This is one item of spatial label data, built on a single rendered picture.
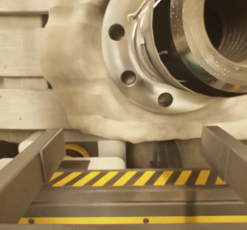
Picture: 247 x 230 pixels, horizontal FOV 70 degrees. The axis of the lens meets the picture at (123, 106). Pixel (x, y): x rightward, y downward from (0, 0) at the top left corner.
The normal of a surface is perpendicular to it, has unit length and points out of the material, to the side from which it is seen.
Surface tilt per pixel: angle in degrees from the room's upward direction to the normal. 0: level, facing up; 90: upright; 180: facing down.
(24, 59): 0
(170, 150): 64
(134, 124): 72
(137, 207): 0
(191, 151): 0
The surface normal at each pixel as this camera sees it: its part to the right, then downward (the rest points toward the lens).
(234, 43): -0.93, -0.35
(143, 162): -0.01, 0.25
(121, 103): 0.58, -0.42
